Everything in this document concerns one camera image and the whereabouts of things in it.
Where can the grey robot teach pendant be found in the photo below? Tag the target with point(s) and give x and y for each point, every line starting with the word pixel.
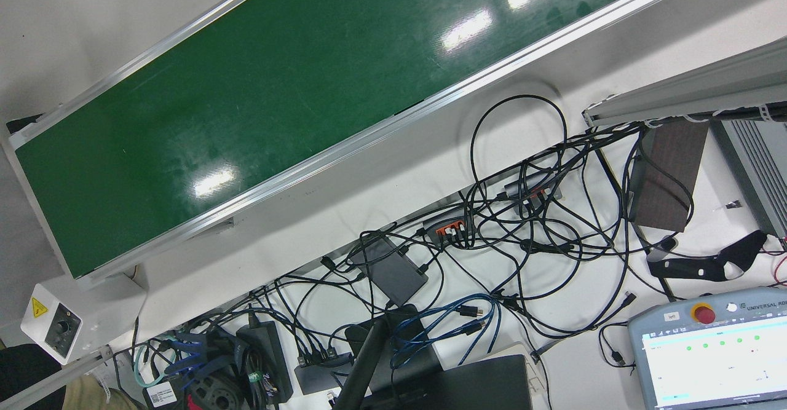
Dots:
pixel 713 354

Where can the aluminium profile rail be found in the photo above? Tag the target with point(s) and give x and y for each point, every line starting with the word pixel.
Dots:
pixel 688 93

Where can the grey usb hub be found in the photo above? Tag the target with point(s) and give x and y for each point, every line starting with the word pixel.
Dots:
pixel 532 187

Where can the black pole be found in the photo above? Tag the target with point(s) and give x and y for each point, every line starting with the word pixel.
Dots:
pixel 363 367

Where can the white conveyor control box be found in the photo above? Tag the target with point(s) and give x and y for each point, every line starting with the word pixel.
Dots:
pixel 74 318

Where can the small black screw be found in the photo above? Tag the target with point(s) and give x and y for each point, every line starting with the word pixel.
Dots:
pixel 733 204

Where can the black monitor stand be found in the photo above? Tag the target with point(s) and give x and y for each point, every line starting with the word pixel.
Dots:
pixel 467 385

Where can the flat black adapter box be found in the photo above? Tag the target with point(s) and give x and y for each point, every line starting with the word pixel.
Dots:
pixel 393 272

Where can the black power brick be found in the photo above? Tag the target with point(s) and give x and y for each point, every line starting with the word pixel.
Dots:
pixel 267 354

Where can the white labelled tag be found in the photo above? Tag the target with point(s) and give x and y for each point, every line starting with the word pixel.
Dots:
pixel 161 394

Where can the green conveyor belt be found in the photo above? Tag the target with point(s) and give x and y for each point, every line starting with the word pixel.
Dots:
pixel 276 90

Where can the small black usb hub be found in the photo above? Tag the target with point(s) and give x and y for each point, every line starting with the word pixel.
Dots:
pixel 320 376

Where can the dark flat case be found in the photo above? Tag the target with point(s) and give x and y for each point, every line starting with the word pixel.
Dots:
pixel 415 361

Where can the grey finned metal box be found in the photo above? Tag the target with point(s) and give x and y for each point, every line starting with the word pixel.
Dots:
pixel 759 164

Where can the khaki fabric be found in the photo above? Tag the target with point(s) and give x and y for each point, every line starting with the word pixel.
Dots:
pixel 92 394

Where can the beige device under laptop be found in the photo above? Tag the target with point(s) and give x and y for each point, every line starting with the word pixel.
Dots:
pixel 533 367

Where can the brown wooden block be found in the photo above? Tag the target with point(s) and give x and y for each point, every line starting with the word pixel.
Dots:
pixel 670 176

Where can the black hub with orange ports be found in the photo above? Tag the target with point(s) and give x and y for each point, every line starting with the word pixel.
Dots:
pixel 446 225

